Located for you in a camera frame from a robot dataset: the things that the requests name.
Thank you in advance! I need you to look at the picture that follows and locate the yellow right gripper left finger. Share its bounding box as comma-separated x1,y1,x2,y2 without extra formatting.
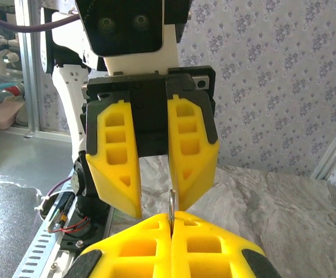
63,213,173,278

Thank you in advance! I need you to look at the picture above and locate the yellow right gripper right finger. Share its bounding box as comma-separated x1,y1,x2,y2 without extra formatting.
171,210,282,278

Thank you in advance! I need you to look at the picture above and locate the shiny metal sheet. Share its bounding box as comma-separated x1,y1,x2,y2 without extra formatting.
0,127,81,278

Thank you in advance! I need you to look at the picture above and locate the beige flat block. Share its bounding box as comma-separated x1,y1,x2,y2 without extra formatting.
0,100,25,130

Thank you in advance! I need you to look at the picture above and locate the teal red tube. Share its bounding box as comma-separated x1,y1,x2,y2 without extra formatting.
0,82,25,102

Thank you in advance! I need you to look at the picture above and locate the white plastic clamp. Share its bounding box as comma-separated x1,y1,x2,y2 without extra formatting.
0,31,20,73

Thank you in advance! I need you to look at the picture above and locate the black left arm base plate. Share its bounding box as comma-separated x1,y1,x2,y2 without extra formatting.
58,199,112,253

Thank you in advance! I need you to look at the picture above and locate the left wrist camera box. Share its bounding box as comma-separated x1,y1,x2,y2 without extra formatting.
74,0,192,78

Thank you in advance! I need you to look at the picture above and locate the slotted grey cable duct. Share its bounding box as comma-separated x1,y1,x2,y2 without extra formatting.
11,185,81,278

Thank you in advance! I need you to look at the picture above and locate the aluminium frame post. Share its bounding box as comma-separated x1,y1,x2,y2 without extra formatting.
13,0,43,138
311,114,336,181

